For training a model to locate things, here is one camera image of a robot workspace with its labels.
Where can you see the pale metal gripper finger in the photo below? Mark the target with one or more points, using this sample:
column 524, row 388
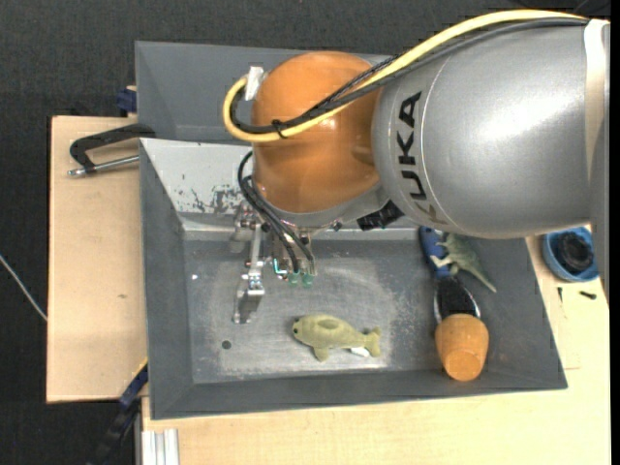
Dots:
column 257, row 284
column 242, row 305

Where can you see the grey metal bin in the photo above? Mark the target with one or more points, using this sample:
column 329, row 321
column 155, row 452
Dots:
column 290, row 371

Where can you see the green toy fish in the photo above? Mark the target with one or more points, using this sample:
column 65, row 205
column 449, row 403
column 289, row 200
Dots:
column 329, row 334

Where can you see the pale cardboard board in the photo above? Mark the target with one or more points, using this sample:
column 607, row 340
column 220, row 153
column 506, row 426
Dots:
column 94, row 269

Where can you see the blue and black brush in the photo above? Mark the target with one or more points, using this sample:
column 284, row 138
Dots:
column 453, row 298

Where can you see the green toy dinosaur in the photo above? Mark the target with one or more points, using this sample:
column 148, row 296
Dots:
column 465, row 257

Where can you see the small black screw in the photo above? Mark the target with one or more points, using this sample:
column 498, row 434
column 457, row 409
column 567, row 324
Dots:
column 589, row 296

